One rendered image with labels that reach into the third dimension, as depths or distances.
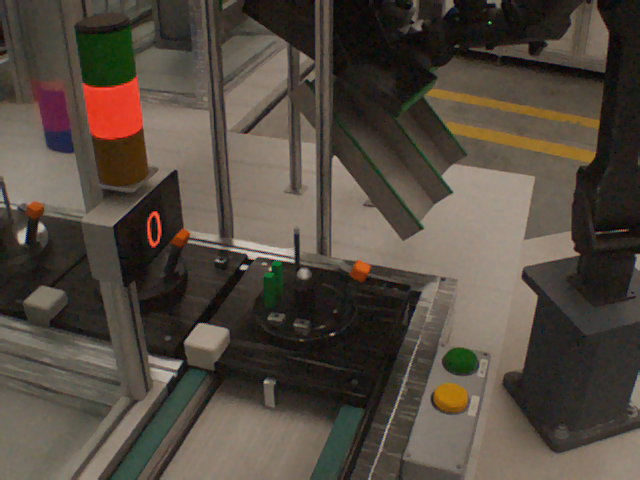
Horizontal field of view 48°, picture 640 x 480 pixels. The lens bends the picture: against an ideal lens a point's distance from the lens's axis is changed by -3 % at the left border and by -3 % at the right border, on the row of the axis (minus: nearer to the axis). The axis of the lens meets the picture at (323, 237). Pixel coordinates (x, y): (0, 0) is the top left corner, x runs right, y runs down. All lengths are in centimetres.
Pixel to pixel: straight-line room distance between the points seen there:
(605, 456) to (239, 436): 47
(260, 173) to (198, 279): 56
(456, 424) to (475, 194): 76
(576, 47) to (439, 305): 395
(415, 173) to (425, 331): 31
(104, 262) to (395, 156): 62
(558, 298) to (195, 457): 47
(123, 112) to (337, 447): 44
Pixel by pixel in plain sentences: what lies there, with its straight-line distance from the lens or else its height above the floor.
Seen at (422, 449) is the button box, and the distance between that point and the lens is 85.
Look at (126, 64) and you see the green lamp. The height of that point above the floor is 138.
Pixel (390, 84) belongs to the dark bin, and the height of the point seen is 121.
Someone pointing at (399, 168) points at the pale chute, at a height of 105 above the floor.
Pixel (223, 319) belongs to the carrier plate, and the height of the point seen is 97.
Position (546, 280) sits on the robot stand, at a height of 106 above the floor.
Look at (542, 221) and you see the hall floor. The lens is 324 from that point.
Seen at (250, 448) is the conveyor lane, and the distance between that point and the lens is 91.
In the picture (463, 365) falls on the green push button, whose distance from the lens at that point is 94.
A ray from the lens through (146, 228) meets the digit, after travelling 75.
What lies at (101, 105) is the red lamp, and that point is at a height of 134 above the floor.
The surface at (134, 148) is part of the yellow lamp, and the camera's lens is 72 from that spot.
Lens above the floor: 159
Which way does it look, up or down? 32 degrees down
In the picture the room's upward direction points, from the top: straight up
